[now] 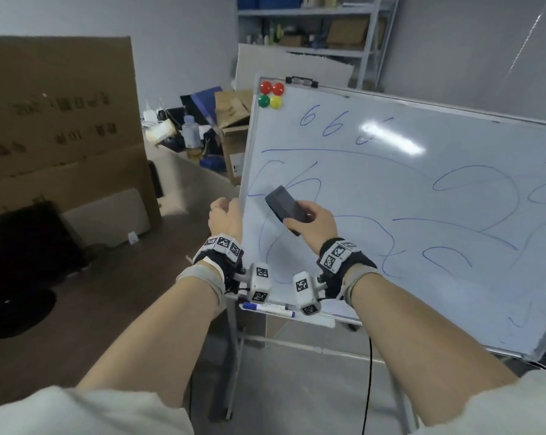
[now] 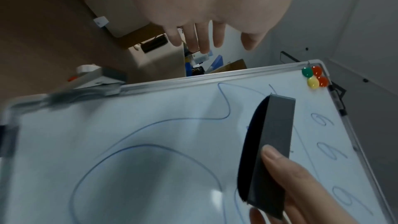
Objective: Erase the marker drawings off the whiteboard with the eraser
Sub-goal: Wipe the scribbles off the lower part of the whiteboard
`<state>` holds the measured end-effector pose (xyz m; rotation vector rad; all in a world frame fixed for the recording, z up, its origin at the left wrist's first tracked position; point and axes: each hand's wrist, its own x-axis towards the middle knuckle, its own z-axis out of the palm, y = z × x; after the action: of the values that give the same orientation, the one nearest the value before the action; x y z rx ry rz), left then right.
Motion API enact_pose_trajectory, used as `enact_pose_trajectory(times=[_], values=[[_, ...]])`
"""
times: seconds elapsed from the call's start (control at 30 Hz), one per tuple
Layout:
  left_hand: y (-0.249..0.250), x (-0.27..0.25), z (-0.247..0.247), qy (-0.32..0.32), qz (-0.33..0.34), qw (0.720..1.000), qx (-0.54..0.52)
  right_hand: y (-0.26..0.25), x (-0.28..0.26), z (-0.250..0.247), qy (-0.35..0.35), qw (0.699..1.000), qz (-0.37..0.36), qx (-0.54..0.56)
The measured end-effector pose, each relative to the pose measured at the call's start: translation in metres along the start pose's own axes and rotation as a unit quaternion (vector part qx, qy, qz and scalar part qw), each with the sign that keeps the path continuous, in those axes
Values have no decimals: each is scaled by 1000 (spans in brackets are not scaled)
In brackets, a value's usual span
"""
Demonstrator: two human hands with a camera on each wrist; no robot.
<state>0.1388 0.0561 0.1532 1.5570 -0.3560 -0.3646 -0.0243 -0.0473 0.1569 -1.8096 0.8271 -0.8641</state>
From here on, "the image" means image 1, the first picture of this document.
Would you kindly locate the person's left hand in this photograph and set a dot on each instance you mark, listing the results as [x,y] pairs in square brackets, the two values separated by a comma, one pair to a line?
[225,217]

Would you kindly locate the person's right hand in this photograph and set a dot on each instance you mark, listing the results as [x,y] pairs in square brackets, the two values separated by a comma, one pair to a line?
[318,226]

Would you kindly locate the black whiteboard eraser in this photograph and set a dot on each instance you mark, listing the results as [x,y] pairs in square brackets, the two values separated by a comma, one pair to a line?
[284,206]

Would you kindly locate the white whiteboard with metal frame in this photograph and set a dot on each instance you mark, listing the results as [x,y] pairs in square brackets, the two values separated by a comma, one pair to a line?
[390,231]

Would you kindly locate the person's right forearm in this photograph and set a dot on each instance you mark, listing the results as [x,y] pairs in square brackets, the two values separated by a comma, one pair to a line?
[427,348]

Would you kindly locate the person's left forearm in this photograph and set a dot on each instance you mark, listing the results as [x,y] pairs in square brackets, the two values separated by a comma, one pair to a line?
[164,339]

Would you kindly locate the blue whiteboard marker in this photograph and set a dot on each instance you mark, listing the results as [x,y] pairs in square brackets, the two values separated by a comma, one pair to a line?
[268,308]

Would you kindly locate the black marker pen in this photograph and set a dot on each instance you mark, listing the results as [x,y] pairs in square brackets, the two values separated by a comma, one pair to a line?
[301,81]

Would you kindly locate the grey wristband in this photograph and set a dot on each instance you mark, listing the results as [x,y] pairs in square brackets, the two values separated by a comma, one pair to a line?
[202,285]
[359,283]

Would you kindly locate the open brown cardboard box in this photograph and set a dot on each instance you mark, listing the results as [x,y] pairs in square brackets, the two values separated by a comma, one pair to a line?
[234,131]

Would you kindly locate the clear plastic bottle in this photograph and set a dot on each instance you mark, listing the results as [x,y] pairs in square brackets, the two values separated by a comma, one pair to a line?
[190,133]

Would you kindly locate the small white tag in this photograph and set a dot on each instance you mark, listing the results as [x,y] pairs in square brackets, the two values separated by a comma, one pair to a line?
[133,238]

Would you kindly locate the white tape roll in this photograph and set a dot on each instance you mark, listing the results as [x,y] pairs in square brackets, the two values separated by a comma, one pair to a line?
[162,130]

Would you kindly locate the blue folder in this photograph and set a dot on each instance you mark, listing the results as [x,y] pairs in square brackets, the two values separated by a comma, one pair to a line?
[205,104]

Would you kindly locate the light grey rounded pad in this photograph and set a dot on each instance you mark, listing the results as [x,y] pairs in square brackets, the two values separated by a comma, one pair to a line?
[107,217]

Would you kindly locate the green round magnet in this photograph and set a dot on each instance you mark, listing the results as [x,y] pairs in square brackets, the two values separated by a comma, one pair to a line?
[264,101]

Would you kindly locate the red round magnet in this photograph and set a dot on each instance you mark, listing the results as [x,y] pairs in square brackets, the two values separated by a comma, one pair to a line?
[278,89]
[266,87]

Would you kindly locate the large white flat panel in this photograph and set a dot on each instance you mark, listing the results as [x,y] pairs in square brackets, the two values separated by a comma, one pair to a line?
[277,63]

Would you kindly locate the grey metal shelf rack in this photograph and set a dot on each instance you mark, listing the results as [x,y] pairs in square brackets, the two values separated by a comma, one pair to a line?
[368,49]

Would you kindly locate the large brown cardboard box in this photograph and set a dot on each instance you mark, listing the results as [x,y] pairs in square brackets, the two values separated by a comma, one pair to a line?
[60,117]

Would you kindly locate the brown cardboard box on shelf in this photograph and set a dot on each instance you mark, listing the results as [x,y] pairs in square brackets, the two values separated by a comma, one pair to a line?
[354,33]

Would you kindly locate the black office chair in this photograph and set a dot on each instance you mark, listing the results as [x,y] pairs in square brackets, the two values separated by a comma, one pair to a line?
[23,258]

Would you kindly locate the blue storage bins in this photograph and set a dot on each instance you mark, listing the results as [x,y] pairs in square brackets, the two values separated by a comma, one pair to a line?
[268,0]

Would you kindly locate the white shirt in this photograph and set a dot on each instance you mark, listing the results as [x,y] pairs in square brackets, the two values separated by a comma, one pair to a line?
[73,416]

